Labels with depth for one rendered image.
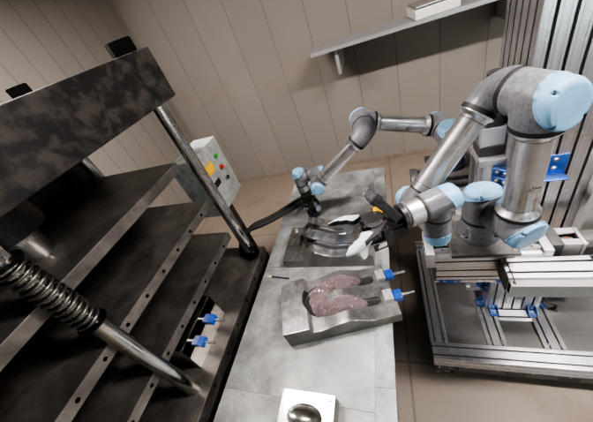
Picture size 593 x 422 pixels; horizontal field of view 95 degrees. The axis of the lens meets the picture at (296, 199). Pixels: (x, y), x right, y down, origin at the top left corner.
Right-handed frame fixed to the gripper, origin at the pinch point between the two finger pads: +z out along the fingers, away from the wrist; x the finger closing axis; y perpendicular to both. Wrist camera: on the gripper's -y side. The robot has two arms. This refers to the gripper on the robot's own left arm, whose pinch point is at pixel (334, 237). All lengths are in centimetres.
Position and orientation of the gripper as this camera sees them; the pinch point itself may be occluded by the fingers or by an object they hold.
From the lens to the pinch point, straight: 74.7
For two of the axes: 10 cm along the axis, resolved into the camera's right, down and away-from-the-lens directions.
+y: 3.4, 8.2, 4.7
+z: -9.2, 3.8, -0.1
